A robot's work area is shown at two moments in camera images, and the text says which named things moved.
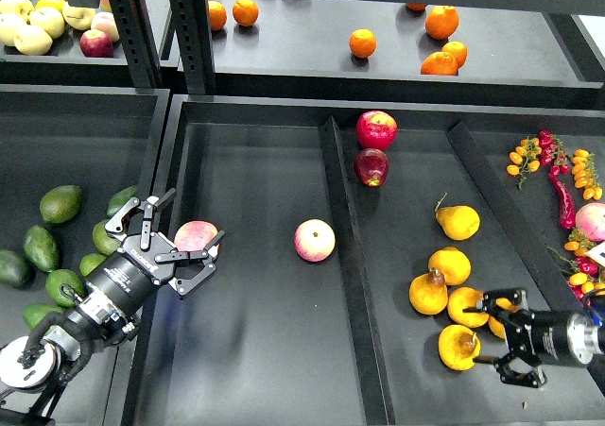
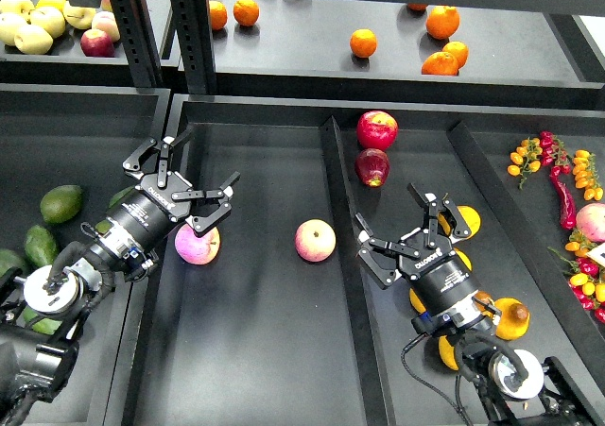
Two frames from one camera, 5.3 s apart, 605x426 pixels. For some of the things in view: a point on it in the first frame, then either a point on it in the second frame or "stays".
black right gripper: x=537 y=336 → x=439 y=277
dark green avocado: x=42 y=248 stays
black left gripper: x=132 y=276 → x=148 y=211
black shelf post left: x=136 y=33 stays
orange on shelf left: x=217 y=15 stays
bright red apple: x=376 y=129 stays
